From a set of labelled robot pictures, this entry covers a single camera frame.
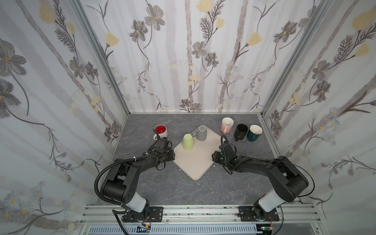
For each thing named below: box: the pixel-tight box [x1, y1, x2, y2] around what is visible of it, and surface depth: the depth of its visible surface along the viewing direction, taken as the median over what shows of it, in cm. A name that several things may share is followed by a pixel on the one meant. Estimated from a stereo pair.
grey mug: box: [191, 125, 208, 141], surface depth 104 cm
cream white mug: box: [153, 124, 168, 141], surface depth 104 cm
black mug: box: [233, 123, 249, 142], surface depth 101 cm
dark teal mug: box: [246, 124, 263, 142], surface depth 100 cm
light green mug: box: [182, 133, 194, 151], surface depth 96 cm
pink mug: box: [221, 117, 235, 135], surface depth 104 cm
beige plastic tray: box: [172, 125, 223, 181], surface depth 97 cm
